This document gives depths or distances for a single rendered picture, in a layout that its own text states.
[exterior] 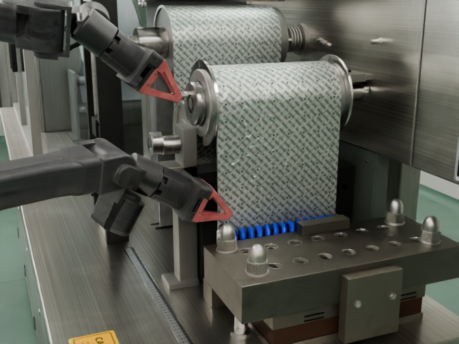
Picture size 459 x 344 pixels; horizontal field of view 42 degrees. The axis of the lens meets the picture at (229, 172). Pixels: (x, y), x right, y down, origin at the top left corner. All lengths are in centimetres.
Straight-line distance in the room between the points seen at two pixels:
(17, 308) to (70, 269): 186
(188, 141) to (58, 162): 29
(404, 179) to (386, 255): 42
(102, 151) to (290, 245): 34
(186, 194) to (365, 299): 32
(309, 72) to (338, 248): 31
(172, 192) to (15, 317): 213
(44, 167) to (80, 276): 43
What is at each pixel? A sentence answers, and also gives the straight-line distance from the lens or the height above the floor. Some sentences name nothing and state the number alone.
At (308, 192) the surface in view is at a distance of 110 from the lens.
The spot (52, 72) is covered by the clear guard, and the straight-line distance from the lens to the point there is 196.
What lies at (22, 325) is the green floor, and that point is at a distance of 295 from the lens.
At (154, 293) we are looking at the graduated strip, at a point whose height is 90.
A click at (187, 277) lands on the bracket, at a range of 115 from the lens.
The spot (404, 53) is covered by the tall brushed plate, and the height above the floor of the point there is 133.
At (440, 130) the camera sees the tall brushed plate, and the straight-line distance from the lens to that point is 102.
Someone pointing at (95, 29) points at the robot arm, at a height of 138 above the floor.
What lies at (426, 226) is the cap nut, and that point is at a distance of 105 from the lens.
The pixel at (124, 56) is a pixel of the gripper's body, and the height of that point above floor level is 134.
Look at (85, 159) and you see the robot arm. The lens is 86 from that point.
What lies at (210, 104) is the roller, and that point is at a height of 126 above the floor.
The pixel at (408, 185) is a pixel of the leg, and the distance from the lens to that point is 140.
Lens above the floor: 142
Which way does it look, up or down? 16 degrees down
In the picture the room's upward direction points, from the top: straight up
